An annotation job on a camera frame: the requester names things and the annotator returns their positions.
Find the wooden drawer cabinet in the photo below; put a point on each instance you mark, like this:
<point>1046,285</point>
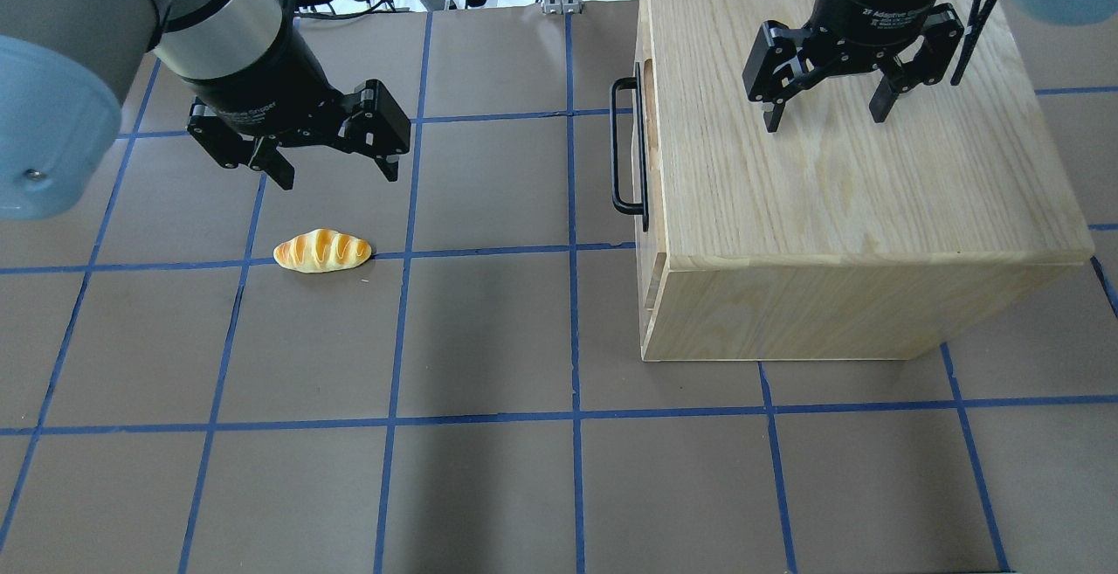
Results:
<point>838,238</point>

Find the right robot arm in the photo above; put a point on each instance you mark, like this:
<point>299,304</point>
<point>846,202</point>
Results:
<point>1067,12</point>

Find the black drawer handle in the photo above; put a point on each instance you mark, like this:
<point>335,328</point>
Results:
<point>639,205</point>

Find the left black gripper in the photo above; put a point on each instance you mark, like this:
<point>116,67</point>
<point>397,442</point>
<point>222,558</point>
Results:
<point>265,82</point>

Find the toy bread roll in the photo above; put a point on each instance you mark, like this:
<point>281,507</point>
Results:
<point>322,251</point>

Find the wooden drawer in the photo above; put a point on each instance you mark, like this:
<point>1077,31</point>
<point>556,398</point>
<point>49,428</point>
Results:
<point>644,142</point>

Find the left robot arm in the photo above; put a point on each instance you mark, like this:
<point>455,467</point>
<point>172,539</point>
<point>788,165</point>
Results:
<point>68,66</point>

